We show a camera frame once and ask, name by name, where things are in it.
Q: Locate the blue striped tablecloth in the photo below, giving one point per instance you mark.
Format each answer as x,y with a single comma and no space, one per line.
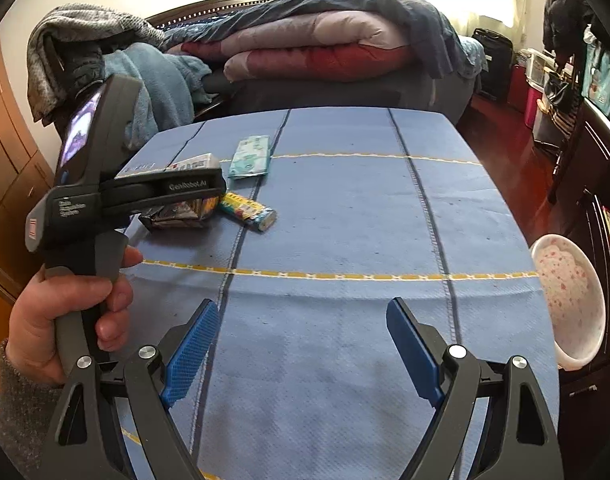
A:
360,220

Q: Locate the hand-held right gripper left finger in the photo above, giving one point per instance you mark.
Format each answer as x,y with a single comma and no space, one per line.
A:
190,345

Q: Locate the striped bag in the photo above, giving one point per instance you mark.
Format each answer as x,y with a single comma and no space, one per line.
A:
560,110

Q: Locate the black coat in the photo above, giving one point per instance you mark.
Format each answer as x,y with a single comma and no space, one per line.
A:
565,10

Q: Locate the wooden wardrobe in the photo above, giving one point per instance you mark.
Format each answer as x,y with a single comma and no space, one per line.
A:
5,160

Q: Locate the pink speckled bowl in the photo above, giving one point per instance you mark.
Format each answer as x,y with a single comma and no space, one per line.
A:
570,285

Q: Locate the dark puffer jacket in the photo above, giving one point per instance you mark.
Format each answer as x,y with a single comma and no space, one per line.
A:
80,70

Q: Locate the dark wooden headboard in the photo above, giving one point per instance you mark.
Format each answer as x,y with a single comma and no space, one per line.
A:
210,7

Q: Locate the dark bed base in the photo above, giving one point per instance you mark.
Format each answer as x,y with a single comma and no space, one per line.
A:
335,95

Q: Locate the green packet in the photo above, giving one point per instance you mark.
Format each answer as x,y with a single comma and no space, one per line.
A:
250,157

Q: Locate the teal bag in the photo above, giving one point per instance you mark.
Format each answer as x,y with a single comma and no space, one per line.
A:
602,75

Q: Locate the black suitcase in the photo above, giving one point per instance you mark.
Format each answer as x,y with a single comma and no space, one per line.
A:
492,60

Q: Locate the small white box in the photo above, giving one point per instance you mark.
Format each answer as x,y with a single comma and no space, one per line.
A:
200,162

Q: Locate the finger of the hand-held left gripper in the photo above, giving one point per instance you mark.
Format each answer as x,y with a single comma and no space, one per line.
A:
175,190

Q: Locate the dark shiny wrapper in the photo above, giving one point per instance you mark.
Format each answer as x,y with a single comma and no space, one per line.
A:
175,217

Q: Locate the light blue fleece blanket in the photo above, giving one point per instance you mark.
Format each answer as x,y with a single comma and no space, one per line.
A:
150,75

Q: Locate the blue star pillow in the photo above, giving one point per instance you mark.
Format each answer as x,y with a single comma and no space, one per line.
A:
195,22

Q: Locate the person's left forearm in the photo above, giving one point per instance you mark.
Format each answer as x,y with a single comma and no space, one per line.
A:
20,410

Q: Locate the dark wooden dresser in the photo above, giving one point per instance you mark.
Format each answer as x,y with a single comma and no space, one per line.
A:
595,170

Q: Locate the white plastic drawer box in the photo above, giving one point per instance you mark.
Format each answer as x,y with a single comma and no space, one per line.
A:
540,72

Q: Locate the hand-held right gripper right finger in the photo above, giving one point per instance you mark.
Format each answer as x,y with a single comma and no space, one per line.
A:
415,350

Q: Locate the person's left hand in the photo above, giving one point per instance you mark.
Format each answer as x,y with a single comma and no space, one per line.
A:
32,330

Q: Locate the pink and red quilt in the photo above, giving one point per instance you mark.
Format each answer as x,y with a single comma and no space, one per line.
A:
310,60

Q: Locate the colourful paper tube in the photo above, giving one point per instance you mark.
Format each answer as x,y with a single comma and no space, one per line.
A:
245,208

